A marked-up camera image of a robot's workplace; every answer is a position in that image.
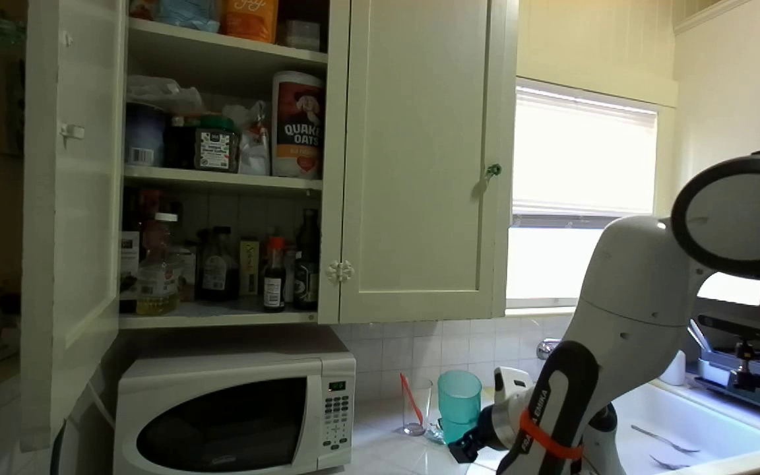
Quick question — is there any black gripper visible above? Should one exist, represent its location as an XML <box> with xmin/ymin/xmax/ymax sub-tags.
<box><xmin>446</xmin><ymin>403</ymin><xmax>512</xmax><ymax>467</ymax></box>

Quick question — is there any teal plastic cup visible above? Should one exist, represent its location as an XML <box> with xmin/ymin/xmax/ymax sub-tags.
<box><xmin>435</xmin><ymin>366</ymin><xmax>487</xmax><ymax>446</ymax></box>

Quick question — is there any white cupboard door latch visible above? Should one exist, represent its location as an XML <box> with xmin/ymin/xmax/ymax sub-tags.
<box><xmin>326</xmin><ymin>258</ymin><xmax>357</xmax><ymax>285</ymax></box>

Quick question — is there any closed white cupboard door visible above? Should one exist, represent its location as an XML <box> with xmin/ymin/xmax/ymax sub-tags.
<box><xmin>338</xmin><ymin>0</ymin><xmax>520</xmax><ymax>327</ymax></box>

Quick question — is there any white kitchen cupboard with shelves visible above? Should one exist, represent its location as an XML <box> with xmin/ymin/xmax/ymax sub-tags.
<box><xmin>116</xmin><ymin>0</ymin><xmax>351</xmax><ymax>333</ymax></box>

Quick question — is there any open white cupboard door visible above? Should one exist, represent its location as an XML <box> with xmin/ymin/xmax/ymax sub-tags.
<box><xmin>20</xmin><ymin>0</ymin><xmax>132</xmax><ymax>455</ymax></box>

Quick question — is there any clear drinking glass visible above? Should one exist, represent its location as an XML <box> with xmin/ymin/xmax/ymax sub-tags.
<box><xmin>401</xmin><ymin>377</ymin><xmax>441</xmax><ymax>439</ymax></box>

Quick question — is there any chrome sink faucet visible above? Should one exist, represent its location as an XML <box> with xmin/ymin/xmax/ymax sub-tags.
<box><xmin>536</xmin><ymin>335</ymin><xmax>570</xmax><ymax>365</ymax></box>

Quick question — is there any long white spoon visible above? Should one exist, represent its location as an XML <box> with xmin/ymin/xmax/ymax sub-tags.
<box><xmin>629</xmin><ymin>423</ymin><xmax>706</xmax><ymax>457</ymax></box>

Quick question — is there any short white spoon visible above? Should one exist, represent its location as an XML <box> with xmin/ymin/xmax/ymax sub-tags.
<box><xmin>650</xmin><ymin>451</ymin><xmax>693</xmax><ymax>472</ymax></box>

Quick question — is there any white kitchen sink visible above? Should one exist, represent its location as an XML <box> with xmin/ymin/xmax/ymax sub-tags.
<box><xmin>612</xmin><ymin>377</ymin><xmax>760</xmax><ymax>475</ymax></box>

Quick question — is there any white plastic bottle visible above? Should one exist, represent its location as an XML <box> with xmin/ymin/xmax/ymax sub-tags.
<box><xmin>666</xmin><ymin>351</ymin><xmax>693</xmax><ymax>387</ymax></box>

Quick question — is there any tall dark green bottle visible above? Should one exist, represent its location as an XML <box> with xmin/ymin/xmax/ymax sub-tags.
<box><xmin>289</xmin><ymin>209</ymin><xmax>322</xmax><ymax>311</ymax></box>

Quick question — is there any white microwave oven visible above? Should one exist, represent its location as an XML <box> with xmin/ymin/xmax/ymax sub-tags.
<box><xmin>115</xmin><ymin>348</ymin><xmax>360</xmax><ymax>475</ymax></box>

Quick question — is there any dark sauce bottle white label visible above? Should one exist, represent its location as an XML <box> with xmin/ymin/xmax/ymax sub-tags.
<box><xmin>262</xmin><ymin>234</ymin><xmax>291</xmax><ymax>311</ymax></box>

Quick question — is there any yellow Splenda box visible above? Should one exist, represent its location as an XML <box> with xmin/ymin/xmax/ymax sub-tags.
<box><xmin>239</xmin><ymin>238</ymin><xmax>264</xmax><ymax>302</ymax></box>

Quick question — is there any dark labelled jar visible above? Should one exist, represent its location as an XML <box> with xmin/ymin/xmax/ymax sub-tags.
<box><xmin>195</xmin><ymin>224</ymin><xmax>239</xmax><ymax>307</ymax></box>

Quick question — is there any white window blind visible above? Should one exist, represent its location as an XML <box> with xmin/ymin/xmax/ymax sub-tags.
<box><xmin>512</xmin><ymin>80</ymin><xmax>662</xmax><ymax>310</ymax></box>

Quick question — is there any yellowish glass jar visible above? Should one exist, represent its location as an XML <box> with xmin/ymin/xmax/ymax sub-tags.
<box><xmin>134</xmin><ymin>209</ymin><xmax>183</xmax><ymax>316</ymax></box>

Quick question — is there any Quaker oats canister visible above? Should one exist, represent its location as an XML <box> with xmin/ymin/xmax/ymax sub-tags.
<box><xmin>270</xmin><ymin>72</ymin><xmax>327</xmax><ymax>182</ymax></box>

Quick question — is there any clear food packet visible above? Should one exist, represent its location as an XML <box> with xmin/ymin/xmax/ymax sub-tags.
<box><xmin>239</xmin><ymin>101</ymin><xmax>274</xmax><ymax>176</ymax></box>

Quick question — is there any green lidded white label jar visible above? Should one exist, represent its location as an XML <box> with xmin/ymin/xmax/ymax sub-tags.
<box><xmin>193</xmin><ymin>116</ymin><xmax>243</xmax><ymax>175</ymax></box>

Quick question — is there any small dark jar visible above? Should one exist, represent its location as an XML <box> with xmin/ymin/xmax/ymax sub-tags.
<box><xmin>163</xmin><ymin>116</ymin><xmax>200</xmax><ymax>170</ymax></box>

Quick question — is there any dark small food box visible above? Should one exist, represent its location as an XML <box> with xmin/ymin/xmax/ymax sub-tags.
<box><xmin>277</xmin><ymin>17</ymin><xmax>326</xmax><ymax>52</ymax></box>

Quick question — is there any white and blue tub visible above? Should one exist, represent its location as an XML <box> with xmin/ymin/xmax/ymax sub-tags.
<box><xmin>125</xmin><ymin>102</ymin><xmax>170</xmax><ymax>170</ymax></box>

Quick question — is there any clear crumpled plastic bag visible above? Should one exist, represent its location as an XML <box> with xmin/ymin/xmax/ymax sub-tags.
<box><xmin>127</xmin><ymin>73</ymin><xmax>206</xmax><ymax>113</ymax></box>

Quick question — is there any orange food container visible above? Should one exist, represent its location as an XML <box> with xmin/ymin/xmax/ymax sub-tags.
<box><xmin>220</xmin><ymin>0</ymin><xmax>282</xmax><ymax>44</ymax></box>

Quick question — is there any white door knob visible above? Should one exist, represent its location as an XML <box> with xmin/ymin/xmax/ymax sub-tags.
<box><xmin>58</xmin><ymin>122</ymin><xmax>91</xmax><ymax>147</ymax></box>

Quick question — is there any light blue food bag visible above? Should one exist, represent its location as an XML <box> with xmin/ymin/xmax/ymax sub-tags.
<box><xmin>154</xmin><ymin>0</ymin><xmax>224</xmax><ymax>35</ymax></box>

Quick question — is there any orange strap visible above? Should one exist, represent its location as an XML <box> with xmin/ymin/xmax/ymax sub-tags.
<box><xmin>518</xmin><ymin>409</ymin><xmax>588</xmax><ymax>465</ymax></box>

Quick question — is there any white wall cabinet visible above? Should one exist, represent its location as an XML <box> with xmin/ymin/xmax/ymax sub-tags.
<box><xmin>660</xmin><ymin>0</ymin><xmax>760</xmax><ymax>311</ymax></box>

